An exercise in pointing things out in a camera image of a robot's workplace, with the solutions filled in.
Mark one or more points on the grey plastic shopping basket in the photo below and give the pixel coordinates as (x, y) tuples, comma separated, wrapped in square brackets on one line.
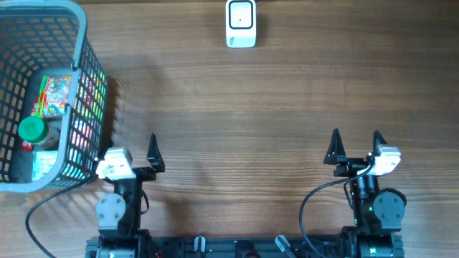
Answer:
[(49, 38)]

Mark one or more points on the light blue tissue pack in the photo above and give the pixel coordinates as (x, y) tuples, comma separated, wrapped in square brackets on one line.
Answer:
[(43, 163)]

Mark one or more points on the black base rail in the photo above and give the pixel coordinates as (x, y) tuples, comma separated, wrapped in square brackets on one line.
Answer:
[(326, 245)]

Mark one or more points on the red Nescafe coffee stick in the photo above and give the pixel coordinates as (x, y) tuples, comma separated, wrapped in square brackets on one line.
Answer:
[(26, 146)]

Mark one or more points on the white barcode scanner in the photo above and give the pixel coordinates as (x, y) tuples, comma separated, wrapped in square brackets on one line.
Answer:
[(240, 23)]

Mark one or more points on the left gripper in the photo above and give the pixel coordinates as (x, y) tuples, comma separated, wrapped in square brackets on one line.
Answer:
[(148, 174)]

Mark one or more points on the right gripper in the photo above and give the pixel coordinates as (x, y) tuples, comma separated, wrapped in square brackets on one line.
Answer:
[(349, 165)]

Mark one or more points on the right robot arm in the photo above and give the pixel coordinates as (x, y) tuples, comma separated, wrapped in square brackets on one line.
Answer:
[(378, 212)]

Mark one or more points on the green lid jar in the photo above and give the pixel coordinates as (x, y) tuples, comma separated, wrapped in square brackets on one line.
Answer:
[(38, 132)]

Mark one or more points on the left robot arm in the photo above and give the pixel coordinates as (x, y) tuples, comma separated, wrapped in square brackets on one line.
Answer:
[(119, 213)]

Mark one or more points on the Haribo gummy candy bag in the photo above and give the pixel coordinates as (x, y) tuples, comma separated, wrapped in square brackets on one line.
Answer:
[(53, 96)]

